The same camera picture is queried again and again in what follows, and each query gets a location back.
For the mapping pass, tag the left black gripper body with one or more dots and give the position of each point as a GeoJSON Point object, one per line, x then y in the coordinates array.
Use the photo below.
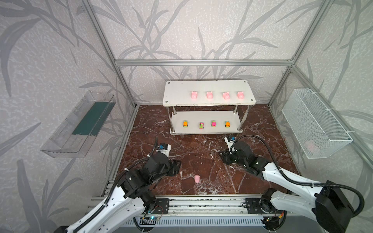
{"type": "Point", "coordinates": [175, 166]}

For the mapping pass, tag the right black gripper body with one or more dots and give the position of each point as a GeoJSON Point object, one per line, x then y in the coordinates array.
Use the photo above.
{"type": "Point", "coordinates": [226, 157]}

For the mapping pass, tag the pink helmet green toy car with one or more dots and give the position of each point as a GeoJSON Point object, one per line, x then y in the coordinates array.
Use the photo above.
{"type": "Point", "coordinates": [214, 123]}

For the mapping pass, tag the pink toy pig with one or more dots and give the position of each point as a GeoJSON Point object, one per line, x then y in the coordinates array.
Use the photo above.
{"type": "Point", "coordinates": [226, 96]}
{"type": "Point", "coordinates": [194, 95]}
{"type": "Point", "coordinates": [197, 178]}
{"type": "Point", "coordinates": [209, 95]}
{"type": "Point", "coordinates": [240, 95]}

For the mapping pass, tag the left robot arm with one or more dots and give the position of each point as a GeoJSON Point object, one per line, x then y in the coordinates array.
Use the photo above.
{"type": "Point", "coordinates": [112, 212]}

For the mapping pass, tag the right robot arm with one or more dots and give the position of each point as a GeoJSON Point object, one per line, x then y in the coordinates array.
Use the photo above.
{"type": "Point", "coordinates": [330, 204]}

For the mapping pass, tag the white two-tier shelf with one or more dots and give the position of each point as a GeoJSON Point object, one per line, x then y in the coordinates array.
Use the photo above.
{"type": "Point", "coordinates": [233, 93]}

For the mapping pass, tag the pink toy in basket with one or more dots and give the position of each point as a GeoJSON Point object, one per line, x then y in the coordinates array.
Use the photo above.
{"type": "Point", "coordinates": [312, 147]}

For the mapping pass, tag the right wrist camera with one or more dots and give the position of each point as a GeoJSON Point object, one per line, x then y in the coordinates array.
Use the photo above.
{"type": "Point", "coordinates": [230, 140]}

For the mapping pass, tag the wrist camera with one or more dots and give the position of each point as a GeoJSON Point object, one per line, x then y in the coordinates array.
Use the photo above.
{"type": "Point", "coordinates": [230, 140]}
{"type": "Point", "coordinates": [164, 148]}

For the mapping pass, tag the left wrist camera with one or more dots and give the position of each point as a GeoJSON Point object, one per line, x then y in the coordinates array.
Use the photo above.
{"type": "Point", "coordinates": [164, 148]}

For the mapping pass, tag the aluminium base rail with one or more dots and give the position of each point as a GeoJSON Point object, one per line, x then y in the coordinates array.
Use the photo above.
{"type": "Point", "coordinates": [233, 205]}

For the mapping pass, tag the clear plastic wall bin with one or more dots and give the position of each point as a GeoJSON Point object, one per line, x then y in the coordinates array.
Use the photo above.
{"type": "Point", "coordinates": [77, 133]}

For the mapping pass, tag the white wire mesh basket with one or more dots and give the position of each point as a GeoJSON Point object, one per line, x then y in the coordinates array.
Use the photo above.
{"type": "Point", "coordinates": [311, 119]}

